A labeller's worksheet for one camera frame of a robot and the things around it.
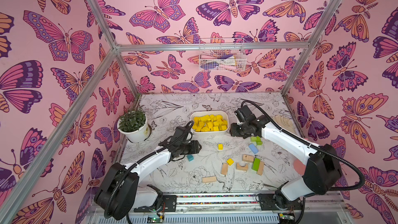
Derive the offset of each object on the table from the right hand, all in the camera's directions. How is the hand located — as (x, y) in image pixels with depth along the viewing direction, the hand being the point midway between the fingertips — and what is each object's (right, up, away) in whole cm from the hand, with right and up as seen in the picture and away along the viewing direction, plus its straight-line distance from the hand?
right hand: (233, 130), depth 86 cm
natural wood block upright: (-5, -21, 0) cm, 22 cm away
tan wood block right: (+14, -21, -2) cm, 25 cm away
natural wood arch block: (+4, -20, -3) cm, 21 cm away
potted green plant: (-54, +3, -2) cm, 54 cm away
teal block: (-24, -16, +1) cm, 29 cm away
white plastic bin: (-12, +3, +12) cm, 17 cm away
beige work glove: (+38, +2, +17) cm, 42 cm away
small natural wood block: (+8, -15, 0) cm, 18 cm away
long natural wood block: (-15, -25, -5) cm, 29 cm away
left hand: (-19, -9, 0) cm, 21 cm away
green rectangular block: (+13, -19, 0) cm, 22 cm away
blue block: (+13, -12, +6) cm, 19 cm away
